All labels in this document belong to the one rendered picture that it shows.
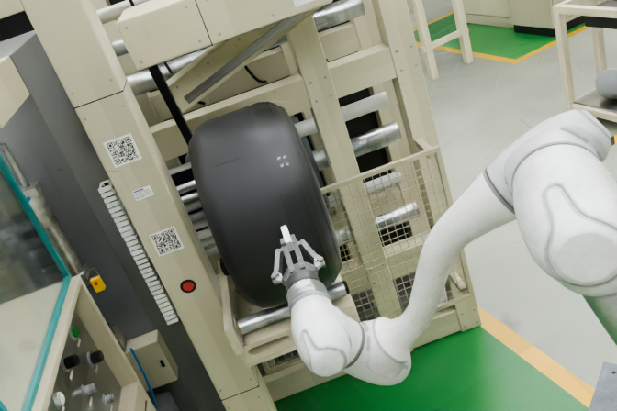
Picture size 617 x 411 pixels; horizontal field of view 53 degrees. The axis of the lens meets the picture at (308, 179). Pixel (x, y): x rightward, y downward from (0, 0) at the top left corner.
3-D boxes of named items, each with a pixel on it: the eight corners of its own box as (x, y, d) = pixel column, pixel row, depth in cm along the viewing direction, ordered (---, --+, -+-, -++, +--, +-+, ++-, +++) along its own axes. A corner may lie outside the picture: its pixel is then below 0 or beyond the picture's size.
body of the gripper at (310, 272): (319, 273, 134) (309, 248, 142) (282, 287, 134) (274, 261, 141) (328, 297, 138) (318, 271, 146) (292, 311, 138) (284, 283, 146)
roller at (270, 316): (233, 325, 181) (233, 318, 185) (239, 338, 182) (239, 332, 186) (346, 282, 182) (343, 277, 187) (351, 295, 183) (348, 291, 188)
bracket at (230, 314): (235, 357, 180) (223, 331, 176) (227, 283, 216) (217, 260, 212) (246, 352, 180) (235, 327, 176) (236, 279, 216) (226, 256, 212)
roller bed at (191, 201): (186, 267, 223) (153, 197, 210) (186, 247, 237) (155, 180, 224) (239, 248, 224) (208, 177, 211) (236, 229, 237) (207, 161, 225)
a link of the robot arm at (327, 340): (276, 319, 130) (323, 340, 136) (291, 376, 117) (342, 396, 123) (308, 283, 127) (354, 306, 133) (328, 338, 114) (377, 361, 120)
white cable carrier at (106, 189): (167, 325, 186) (97, 190, 166) (168, 316, 191) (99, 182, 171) (182, 319, 187) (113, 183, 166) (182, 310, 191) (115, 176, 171)
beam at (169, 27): (137, 72, 180) (114, 22, 174) (141, 54, 203) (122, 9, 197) (334, 3, 183) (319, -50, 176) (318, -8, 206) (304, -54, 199)
